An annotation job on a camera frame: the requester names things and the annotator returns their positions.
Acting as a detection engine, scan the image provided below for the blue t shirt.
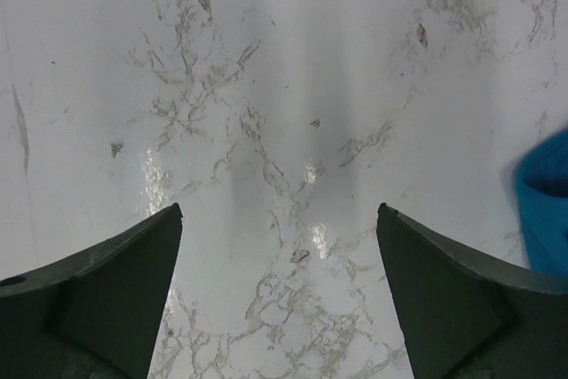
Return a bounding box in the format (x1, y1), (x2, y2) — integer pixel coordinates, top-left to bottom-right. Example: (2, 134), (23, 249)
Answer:
(515, 130), (567, 278)

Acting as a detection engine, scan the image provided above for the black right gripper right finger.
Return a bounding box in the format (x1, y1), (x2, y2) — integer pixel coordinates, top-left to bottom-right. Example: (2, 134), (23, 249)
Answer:
(376, 203), (567, 378)

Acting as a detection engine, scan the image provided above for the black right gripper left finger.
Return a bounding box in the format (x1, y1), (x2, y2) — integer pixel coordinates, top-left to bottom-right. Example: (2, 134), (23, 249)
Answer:
(1, 203), (183, 378)

